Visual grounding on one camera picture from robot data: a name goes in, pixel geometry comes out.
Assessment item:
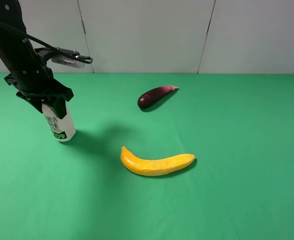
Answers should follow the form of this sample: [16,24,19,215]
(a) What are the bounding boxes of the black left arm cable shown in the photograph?
[0,16,93,64]

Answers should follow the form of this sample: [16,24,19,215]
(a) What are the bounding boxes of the white milk bottle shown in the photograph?
[41,104,76,142]

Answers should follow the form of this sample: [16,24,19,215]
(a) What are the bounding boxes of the purple eggplant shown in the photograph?
[137,85,180,110]

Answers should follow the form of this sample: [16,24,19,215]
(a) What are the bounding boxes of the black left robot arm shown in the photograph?
[0,0,74,119]

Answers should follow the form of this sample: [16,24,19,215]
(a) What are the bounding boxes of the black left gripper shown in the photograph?
[4,47,74,119]

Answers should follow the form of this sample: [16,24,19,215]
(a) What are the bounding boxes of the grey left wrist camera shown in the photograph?
[51,55,85,69]

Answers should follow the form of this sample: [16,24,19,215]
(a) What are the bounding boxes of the yellow banana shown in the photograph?
[120,146,196,177]

